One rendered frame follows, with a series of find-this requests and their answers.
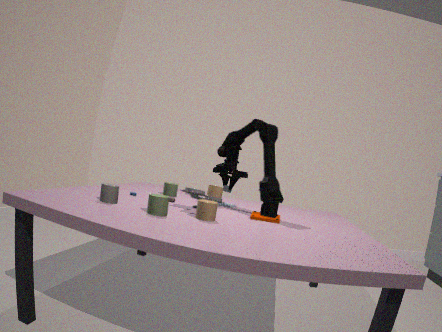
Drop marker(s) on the grey cylinder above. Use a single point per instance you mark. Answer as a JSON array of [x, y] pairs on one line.
[[109, 193]]

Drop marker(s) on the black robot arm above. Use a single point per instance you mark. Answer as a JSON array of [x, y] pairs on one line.
[[269, 186]]

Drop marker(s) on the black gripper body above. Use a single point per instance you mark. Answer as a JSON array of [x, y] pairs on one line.
[[234, 172]]

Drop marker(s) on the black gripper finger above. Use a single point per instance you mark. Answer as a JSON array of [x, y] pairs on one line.
[[233, 180], [225, 179]]

